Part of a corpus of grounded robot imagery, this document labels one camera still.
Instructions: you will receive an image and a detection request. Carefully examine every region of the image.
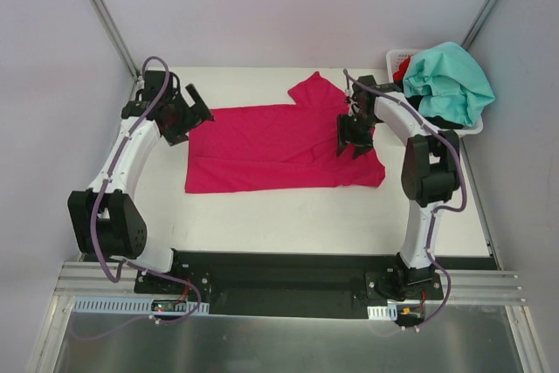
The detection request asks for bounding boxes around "white plastic laundry basket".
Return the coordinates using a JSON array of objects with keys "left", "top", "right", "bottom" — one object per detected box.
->
[{"left": 385, "top": 49, "right": 484, "bottom": 137}]

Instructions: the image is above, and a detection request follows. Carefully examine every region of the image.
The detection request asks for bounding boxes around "black t shirt in basket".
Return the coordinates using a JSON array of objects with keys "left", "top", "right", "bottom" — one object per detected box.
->
[{"left": 394, "top": 80, "right": 463, "bottom": 130}]

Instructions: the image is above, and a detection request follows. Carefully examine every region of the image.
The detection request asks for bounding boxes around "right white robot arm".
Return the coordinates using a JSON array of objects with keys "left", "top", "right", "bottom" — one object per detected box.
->
[{"left": 336, "top": 75, "right": 467, "bottom": 301}]

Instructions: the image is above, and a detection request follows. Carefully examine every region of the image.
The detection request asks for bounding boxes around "teal t shirt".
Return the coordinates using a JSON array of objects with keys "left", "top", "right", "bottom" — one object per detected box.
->
[{"left": 402, "top": 42, "right": 495, "bottom": 128}]

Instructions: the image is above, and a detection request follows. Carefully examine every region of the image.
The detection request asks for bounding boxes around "right white cable duct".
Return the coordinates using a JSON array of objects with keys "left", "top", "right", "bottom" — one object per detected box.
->
[{"left": 367, "top": 304, "right": 397, "bottom": 321}]

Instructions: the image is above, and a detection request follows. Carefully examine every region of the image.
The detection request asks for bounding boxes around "red t shirt in basket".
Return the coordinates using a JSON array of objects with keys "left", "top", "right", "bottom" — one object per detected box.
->
[{"left": 393, "top": 56, "right": 411, "bottom": 82}]

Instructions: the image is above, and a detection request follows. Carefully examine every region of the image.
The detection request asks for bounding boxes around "white cable duct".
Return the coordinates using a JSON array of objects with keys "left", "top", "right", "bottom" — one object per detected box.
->
[
  {"left": 73, "top": 297, "right": 210, "bottom": 317},
  {"left": 367, "top": 304, "right": 397, "bottom": 321}
]

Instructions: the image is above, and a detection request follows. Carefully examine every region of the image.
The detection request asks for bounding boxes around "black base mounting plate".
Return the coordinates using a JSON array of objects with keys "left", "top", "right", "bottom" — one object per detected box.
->
[{"left": 133, "top": 251, "right": 445, "bottom": 316}]

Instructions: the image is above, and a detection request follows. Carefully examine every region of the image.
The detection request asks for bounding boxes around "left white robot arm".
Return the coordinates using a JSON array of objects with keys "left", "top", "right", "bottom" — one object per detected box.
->
[{"left": 67, "top": 70, "right": 215, "bottom": 294}]

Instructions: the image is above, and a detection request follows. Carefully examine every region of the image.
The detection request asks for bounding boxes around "left white cable duct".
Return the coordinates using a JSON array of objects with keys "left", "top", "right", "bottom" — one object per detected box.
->
[{"left": 73, "top": 297, "right": 210, "bottom": 317}]

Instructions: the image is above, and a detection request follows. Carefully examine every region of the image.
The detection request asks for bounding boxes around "magenta t shirt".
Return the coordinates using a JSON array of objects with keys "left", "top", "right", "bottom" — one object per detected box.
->
[{"left": 184, "top": 73, "right": 385, "bottom": 194}]

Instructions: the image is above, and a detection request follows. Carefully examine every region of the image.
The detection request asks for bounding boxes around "aluminium frame rail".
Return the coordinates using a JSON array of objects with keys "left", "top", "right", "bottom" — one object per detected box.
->
[{"left": 53, "top": 261, "right": 528, "bottom": 306}]

